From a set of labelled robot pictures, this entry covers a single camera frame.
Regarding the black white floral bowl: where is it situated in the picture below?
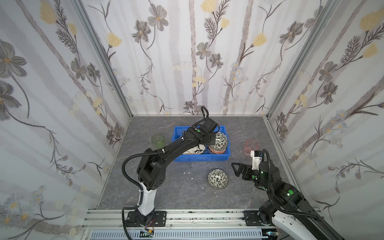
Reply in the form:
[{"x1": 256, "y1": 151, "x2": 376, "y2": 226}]
[
  {"x1": 208, "y1": 169, "x2": 229, "y2": 190},
  {"x1": 209, "y1": 132, "x2": 229, "y2": 150}
]

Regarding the blue plastic bin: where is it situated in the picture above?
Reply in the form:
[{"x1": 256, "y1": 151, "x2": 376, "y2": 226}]
[{"x1": 172, "y1": 126, "x2": 231, "y2": 162}]

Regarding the black mounting plate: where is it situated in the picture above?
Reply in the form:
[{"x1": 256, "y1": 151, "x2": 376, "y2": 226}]
[
  {"x1": 244, "y1": 211, "x2": 271, "y2": 227},
  {"x1": 124, "y1": 211, "x2": 167, "y2": 228}
]

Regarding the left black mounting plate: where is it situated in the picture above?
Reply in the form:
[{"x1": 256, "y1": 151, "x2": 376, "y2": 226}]
[{"x1": 124, "y1": 211, "x2": 167, "y2": 228}]

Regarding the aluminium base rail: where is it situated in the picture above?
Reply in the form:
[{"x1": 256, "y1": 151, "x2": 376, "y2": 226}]
[{"x1": 81, "y1": 210, "x2": 315, "y2": 240}]

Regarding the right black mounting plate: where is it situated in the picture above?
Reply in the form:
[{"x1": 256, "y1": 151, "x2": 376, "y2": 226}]
[{"x1": 244, "y1": 211, "x2": 271, "y2": 227}]

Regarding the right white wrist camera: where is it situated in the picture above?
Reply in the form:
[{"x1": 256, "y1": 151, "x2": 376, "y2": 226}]
[{"x1": 250, "y1": 150, "x2": 264, "y2": 170}]

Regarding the red patterned bottom bowl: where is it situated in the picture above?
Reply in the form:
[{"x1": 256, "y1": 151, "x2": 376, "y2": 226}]
[{"x1": 209, "y1": 147, "x2": 226, "y2": 155}]

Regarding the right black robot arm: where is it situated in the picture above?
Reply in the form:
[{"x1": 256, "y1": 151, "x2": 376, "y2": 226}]
[{"x1": 231, "y1": 149, "x2": 344, "y2": 240}]

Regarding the pink glass cup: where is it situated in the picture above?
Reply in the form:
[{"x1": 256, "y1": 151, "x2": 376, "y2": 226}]
[{"x1": 244, "y1": 139, "x2": 260, "y2": 156}]

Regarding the white slotted cable duct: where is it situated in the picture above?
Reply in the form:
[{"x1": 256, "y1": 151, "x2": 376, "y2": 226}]
[{"x1": 88, "y1": 229, "x2": 269, "y2": 240}]

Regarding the green glass cup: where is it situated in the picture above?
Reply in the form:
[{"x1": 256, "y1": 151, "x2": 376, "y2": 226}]
[{"x1": 151, "y1": 134, "x2": 165, "y2": 150}]

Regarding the cream plum blossom plate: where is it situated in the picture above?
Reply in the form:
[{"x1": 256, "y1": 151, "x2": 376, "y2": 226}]
[{"x1": 183, "y1": 145, "x2": 206, "y2": 155}]

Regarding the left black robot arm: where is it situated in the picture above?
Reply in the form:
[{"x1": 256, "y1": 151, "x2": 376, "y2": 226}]
[{"x1": 121, "y1": 106, "x2": 220, "y2": 240}]

